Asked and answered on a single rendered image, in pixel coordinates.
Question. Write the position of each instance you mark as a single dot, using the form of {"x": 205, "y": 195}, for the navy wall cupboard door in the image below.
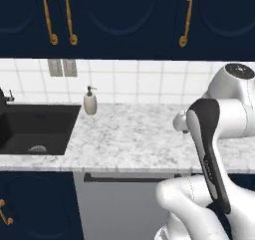
{"x": 116, "y": 21}
{"x": 222, "y": 21}
{"x": 20, "y": 21}

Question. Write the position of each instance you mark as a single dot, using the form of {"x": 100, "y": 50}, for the black sink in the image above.
{"x": 36, "y": 127}

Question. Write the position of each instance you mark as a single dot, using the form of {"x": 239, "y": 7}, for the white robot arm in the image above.
{"x": 232, "y": 118}

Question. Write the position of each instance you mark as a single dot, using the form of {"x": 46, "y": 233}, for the black sink tap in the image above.
{"x": 4, "y": 98}

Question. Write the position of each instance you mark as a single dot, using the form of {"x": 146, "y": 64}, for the grey sink drain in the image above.
{"x": 37, "y": 148}

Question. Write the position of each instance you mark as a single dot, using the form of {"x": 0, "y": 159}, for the grey dishwasher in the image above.
{"x": 116, "y": 210}

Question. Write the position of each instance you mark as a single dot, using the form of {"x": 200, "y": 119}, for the beige soap dispenser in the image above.
{"x": 90, "y": 104}

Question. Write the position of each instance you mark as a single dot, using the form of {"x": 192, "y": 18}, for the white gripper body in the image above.
{"x": 180, "y": 121}

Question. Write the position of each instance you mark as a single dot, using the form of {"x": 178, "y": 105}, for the navy base cupboard door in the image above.
{"x": 36, "y": 207}
{"x": 244, "y": 181}

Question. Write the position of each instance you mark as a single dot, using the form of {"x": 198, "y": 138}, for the grey wall socket plate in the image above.
{"x": 55, "y": 67}
{"x": 70, "y": 67}

